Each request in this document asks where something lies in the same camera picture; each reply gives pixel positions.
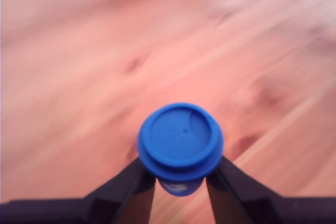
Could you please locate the blue coffee capsule number three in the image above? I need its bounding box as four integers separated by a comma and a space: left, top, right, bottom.
136, 102, 225, 197

